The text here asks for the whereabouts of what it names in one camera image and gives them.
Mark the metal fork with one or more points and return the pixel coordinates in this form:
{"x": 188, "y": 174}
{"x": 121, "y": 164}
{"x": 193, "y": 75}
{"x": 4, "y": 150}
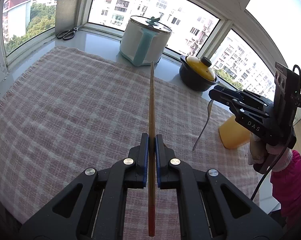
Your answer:
{"x": 203, "y": 127}

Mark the pink checkered cloth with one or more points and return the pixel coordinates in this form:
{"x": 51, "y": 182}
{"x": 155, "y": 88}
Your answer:
{"x": 78, "y": 105}

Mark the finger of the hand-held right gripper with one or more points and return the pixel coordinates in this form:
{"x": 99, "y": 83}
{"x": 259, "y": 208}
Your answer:
{"x": 230, "y": 95}
{"x": 250, "y": 110}

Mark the yellow plastic container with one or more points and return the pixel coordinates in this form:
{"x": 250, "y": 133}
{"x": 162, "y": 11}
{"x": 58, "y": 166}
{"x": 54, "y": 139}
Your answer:
{"x": 230, "y": 135}

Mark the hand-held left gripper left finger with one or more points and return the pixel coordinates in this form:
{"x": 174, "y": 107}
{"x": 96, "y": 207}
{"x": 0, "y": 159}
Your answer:
{"x": 145, "y": 160}

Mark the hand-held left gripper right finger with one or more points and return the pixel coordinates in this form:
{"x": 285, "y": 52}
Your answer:
{"x": 157, "y": 160}

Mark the black clay pot yellow lid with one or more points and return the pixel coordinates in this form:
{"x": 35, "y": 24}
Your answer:
{"x": 193, "y": 80}

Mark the apartment buildings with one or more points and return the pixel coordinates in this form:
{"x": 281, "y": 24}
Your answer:
{"x": 120, "y": 5}

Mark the green trees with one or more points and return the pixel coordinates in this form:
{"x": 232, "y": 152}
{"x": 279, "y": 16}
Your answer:
{"x": 38, "y": 27}

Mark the white pot with glass lid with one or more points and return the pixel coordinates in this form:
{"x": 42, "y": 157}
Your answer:
{"x": 130, "y": 45}

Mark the person's right hand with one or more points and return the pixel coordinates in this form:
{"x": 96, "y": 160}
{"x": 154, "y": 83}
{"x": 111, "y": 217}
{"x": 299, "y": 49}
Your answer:
{"x": 256, "y": 150}

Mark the red-tipped wooden chopstick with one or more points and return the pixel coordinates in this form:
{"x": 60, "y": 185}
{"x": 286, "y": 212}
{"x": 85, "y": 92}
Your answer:
{"x": 151, "y": 105}

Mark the beige cutting board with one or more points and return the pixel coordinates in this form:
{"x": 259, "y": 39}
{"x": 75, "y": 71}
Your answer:
{"x": 66, "y": 12}

